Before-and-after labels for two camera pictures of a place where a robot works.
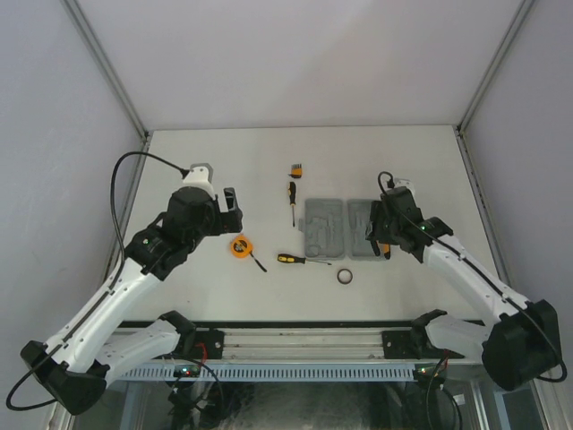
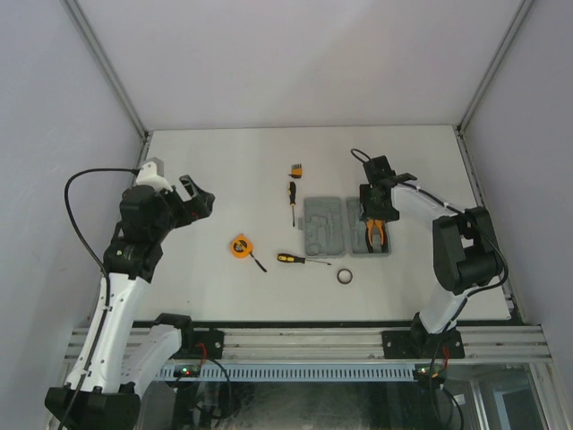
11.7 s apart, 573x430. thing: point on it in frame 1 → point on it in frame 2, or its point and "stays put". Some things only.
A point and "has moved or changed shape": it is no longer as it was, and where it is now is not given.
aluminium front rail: [303, 343] stays put
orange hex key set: [296, 171] stays put
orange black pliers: [386, 249] has moved or changed shape
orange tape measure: [241, 247] stays put
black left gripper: [228, 221] → [201, 202]
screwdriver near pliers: [291, 258] stays put
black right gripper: [375, 231] → [368, 211]
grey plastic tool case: [335, 228] stays put
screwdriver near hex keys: [292, 191] stays put
